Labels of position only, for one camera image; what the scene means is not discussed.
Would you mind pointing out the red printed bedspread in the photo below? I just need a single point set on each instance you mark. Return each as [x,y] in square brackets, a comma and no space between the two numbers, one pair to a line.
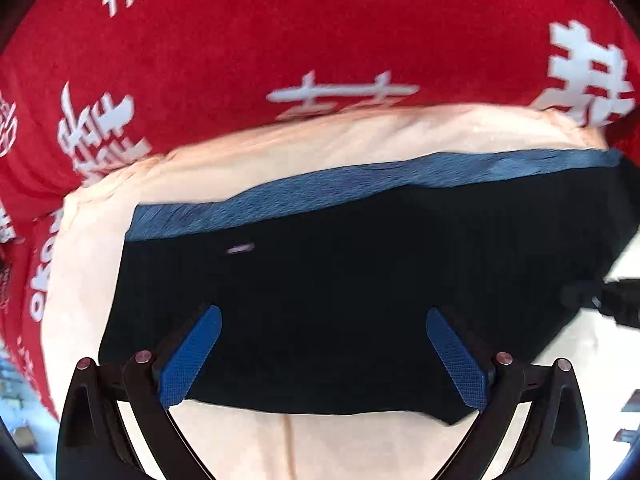
[225,45]

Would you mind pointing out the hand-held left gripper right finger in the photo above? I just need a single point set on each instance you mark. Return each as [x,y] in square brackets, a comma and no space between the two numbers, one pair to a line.
[456,355]

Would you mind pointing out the black pants with blue waistband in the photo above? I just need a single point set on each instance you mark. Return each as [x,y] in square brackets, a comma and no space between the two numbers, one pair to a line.
[350,280]

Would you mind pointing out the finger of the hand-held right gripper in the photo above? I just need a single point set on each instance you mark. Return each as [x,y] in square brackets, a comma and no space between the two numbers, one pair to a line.
[607,296]

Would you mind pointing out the cream padded cushion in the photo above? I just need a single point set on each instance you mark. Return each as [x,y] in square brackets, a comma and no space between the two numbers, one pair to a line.
[320,310]

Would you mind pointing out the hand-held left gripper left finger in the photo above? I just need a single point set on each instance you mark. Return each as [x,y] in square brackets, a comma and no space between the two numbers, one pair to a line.
[192,350]

